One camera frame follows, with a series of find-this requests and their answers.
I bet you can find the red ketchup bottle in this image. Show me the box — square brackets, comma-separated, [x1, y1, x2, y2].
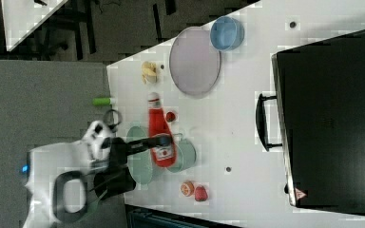
[148, 92, 177, 167]

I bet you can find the green cylindrical object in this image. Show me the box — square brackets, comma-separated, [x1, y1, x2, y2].
[92, 98, 113, 106]

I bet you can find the small red strawberry toy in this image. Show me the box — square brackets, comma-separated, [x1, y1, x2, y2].
[165, 111, 176, 123]

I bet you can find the black cable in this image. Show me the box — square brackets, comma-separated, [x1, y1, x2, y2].
[103, 108, 124, 133]

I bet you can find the teal metal mug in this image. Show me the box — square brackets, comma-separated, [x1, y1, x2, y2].
[167, 133, 197, 173]

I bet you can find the blue bowl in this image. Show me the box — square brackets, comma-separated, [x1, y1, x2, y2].
[210, 16, 244, 51]

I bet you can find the yellow peeled banana toy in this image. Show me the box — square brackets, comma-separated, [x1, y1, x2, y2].
[141, 61, 158, 84]

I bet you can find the round lilac plate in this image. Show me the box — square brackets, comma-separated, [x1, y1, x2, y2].
[168, 27, 221, 97]

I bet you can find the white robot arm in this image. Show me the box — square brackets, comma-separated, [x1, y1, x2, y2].
[22, 135, 173, 228]

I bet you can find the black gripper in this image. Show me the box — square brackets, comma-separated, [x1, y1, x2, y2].
[93, 135, 171, 200]

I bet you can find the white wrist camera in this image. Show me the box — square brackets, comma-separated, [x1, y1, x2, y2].
[82, 121, 115, 161]

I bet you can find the dark blue bin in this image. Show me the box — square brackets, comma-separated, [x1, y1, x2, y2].
[125, 204, 239, 228]

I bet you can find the silver toaster oven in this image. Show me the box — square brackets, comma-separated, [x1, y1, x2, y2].
[256, 29, 365, 216]

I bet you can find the orange slice toy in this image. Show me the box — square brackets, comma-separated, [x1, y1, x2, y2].
[180, 181, 195, 197]

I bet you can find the white side table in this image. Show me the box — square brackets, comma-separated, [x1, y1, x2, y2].
[0, 0, 69, 51]

